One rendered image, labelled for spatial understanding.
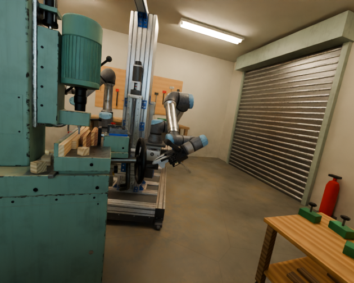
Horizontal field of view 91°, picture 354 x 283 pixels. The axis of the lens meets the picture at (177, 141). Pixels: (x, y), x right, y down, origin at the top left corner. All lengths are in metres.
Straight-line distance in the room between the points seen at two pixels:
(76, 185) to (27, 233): 0.28
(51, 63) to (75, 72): 0.10
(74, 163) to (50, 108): 0.32
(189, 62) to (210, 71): 0.65
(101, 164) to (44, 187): 0.26
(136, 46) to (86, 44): 1.01
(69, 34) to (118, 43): 3.56
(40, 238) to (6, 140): 0.45
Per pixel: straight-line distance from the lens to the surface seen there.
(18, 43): 1.03
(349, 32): 3.39
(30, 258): 1.13
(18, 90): 1.01
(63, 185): 0.93
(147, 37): 1.98
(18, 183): 0.96
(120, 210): 1.82
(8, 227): 1.06
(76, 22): 1.04
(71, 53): 1.01
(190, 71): 4.77
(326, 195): 3.11
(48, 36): 1.05
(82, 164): 0.82
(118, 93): 4.35
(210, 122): 4.98
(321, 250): 1.30
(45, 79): 1.02
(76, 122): 1.03
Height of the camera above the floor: 1.13
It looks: 9 degrees down
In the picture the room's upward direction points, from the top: 8 degrees clockwise
